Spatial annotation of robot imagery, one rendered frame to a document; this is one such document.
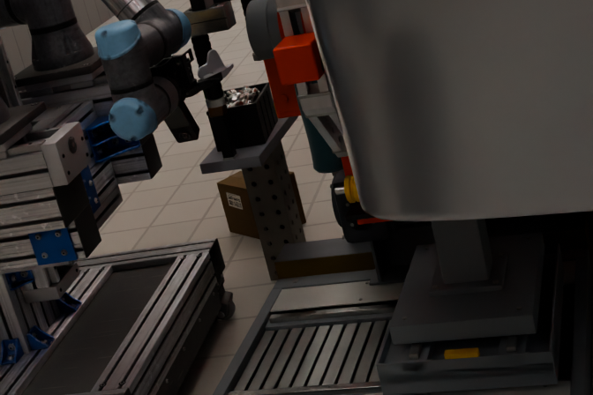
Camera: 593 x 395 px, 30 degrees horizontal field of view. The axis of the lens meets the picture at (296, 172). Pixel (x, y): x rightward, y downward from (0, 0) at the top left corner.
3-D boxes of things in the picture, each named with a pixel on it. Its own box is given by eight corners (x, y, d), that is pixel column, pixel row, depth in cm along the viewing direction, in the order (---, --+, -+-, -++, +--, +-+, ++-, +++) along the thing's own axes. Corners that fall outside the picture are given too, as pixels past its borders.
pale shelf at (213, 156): (261, 166, 288) (258, 155, 287) (201, 175, 293) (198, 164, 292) (301, 113, 326) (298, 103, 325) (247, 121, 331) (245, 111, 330)
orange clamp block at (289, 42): (331, 65, 205) (320, 80, 197) (291, 72, 208) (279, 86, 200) (322, 29, 203) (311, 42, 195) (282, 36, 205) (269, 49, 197)
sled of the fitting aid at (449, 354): (558, 388, 221) (551, 346, 218) (384, 399, 232) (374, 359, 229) (565, 275, 266) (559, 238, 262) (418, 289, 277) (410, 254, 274)
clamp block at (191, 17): (229, 30, 215) (222, 3, 214) (187, 37, 218) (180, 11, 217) (237, 23, 220) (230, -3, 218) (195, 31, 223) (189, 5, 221)
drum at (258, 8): (351, 55, 224) (336, -12, 220) (253, 71, 231) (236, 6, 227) (364, 37, 237) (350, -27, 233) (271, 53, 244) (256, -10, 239)
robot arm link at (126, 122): (140, 93, 182) (154, 141, 185) (163, 74, 192) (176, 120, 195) (98, 100, 185) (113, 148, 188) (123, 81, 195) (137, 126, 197)
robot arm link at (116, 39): (118, 16, 193) (136, 76, 197) (82, 34, 184) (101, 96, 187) (155, 10, 190) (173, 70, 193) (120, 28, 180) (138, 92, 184)
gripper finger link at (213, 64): (235, 41, 211) (196, 57, 206) (243, 70, 213) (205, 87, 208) (225, 41, 213) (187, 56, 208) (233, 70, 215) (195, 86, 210)
